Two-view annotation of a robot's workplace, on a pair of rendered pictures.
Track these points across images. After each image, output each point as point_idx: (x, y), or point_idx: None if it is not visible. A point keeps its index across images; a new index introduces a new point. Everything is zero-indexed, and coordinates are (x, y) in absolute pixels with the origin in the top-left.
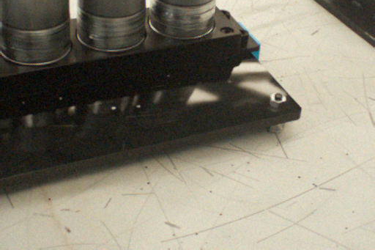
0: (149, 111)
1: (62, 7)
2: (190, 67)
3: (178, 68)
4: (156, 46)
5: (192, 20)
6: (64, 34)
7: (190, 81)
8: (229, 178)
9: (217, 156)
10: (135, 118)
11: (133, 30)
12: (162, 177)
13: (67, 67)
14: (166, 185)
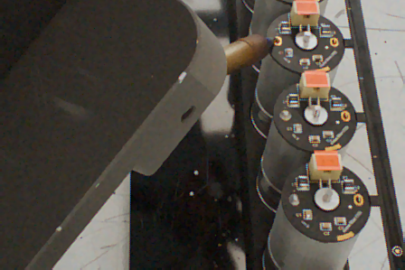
0: (180, 200)
1: (268, 100)
2: (247, 268)
3: (247, 255)
4: (255, 217)
5: (266, 247)
6: (263, 118)
7: (220, 256)
8: (91, 261)
9: (126, 265)
10: (174, 185)
11: (262, 185)
12: (117, 207)
13: (244, 134)
14: (105, 206)
